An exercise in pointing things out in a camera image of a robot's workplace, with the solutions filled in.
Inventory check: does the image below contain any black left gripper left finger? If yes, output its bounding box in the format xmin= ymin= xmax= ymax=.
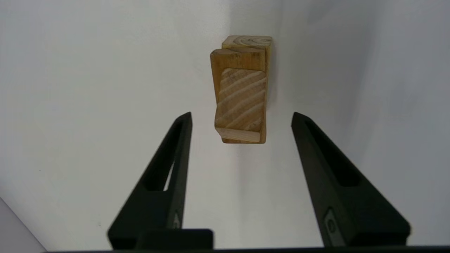
xmin=107 ymin=112 xmax=213 ymax=251

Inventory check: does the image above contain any rectangular wooden building block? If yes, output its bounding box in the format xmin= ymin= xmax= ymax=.
xmin=210 ymin=47 xmax=268 ymax=144

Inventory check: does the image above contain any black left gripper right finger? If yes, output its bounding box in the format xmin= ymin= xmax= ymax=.
xmin=291 ymin=112 xmax=411 ymax=247

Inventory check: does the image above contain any arched wooden building block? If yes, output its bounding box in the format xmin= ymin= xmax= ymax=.
xmin=221 ymin=35 xmax=273 ymax=113

